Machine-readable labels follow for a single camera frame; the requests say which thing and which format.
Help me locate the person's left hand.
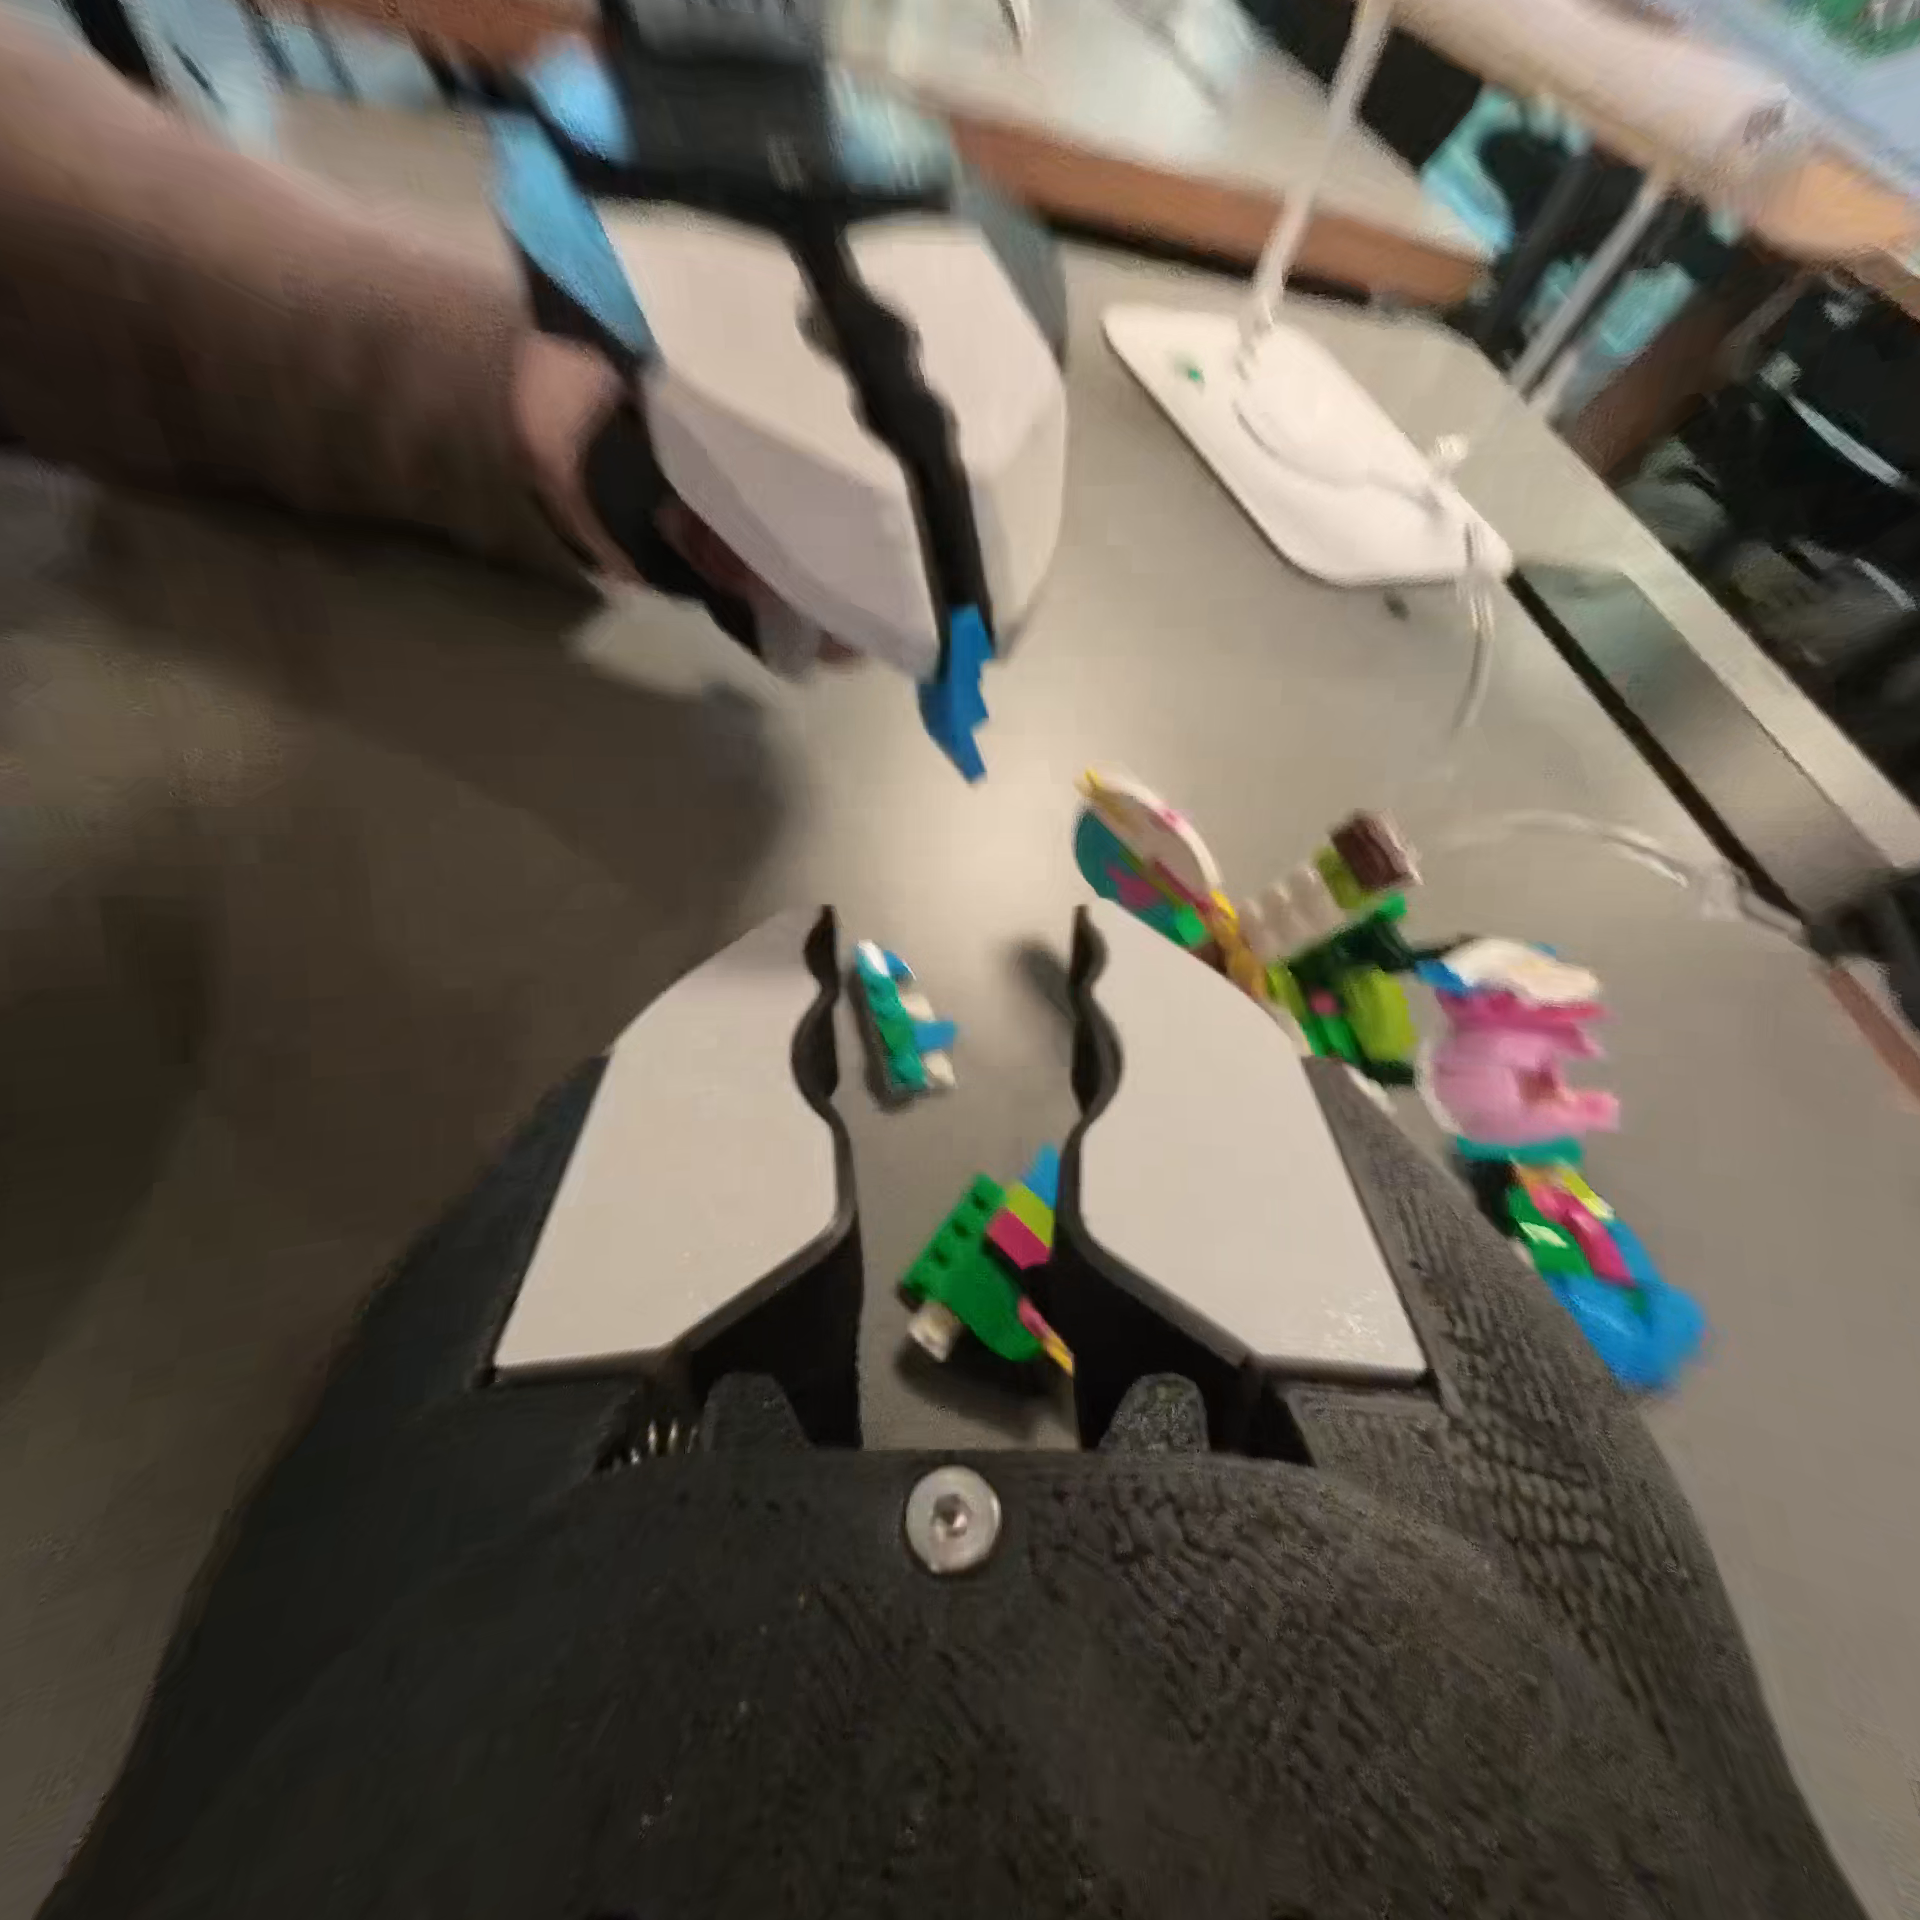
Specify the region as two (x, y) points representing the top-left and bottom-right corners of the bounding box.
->
(508, 333), (631, 581)

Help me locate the white teal round lego build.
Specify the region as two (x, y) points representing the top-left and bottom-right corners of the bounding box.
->
(1071, 768), (1246, 993)

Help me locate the wooden table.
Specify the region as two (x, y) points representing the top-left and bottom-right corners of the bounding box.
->
(839, 36), (1502, 309)
(1394, 0), (1920, 309)

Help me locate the white desk lamp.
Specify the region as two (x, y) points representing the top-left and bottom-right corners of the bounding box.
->
(1102, 0), (1516, 591)

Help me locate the green lego plate assembly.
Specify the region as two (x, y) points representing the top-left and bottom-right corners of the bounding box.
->
(896, 1145), (1076, 1373)

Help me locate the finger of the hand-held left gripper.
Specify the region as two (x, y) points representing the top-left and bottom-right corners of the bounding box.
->
(839, 222), (1075, 651)
(596, 202), (965, 679)

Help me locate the clear flexible tube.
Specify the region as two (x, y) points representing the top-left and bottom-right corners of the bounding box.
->
(1432, 435), (1516, 752)
(1416, 806), (1809, 939)

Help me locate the person's left forearm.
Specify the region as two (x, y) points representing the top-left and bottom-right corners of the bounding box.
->
(0, 22), (545, 581)

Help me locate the blue lego piece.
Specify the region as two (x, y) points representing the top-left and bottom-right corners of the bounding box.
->
(915, 603), (999, 786)

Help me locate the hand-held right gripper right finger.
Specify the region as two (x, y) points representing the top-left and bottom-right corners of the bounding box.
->
(1054, 901), (1432, 1382)

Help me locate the dark furniture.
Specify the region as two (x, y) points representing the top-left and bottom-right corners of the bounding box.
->
(1625, 285), (1920, 783)

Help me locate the green white brown lego build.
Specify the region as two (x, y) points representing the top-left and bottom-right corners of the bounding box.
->
(1246, 808), (1432, 1085)

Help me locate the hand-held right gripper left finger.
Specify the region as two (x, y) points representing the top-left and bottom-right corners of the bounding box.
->
(492, 902), (862, 1382)

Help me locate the small teal white lego piece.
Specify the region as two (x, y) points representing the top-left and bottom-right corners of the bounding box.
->
(852, 943), (962, 1103)

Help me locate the pink lego build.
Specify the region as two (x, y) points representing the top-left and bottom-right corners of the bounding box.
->
(1416, 936), (1625, 1159)

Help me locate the blue round lego build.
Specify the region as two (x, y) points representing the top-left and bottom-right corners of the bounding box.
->
(1478, 1155), (1712, 1389)

